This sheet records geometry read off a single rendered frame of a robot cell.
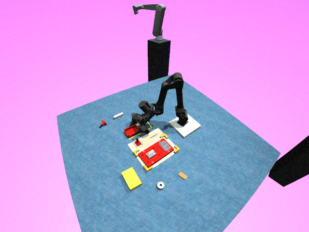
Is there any yellow rectangular block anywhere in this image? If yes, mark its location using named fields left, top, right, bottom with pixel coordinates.
left=121, top=167, right=142, bottom=191

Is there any small orange rectangular block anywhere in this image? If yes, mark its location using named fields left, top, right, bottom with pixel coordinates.
left=178, top=172, right=187, bottom=180

